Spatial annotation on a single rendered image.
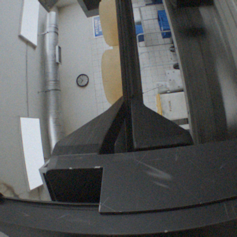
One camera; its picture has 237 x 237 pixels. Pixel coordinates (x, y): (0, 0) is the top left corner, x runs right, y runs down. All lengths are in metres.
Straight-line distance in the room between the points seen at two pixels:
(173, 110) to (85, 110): 2.05
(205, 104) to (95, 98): 4.19
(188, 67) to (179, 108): 3.33
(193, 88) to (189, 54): 0.09
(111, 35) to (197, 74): 0.33
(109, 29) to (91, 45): 4.82
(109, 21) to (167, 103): 3.61
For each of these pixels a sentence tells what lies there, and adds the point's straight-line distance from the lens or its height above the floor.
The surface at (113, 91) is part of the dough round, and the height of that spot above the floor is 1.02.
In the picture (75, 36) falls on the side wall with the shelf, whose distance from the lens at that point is 5.26.
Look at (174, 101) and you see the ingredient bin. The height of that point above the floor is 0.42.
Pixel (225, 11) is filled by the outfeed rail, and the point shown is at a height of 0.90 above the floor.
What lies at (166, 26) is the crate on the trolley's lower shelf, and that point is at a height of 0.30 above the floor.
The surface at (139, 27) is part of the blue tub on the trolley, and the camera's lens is 4.20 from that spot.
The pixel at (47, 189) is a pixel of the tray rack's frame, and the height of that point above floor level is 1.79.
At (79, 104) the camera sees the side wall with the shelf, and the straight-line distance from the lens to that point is 4.69.
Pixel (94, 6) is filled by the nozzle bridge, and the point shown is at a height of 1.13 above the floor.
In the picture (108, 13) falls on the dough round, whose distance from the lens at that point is 0.18.
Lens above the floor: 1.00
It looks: 8 degrees up
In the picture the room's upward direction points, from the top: 98 degrees counter-clockwise
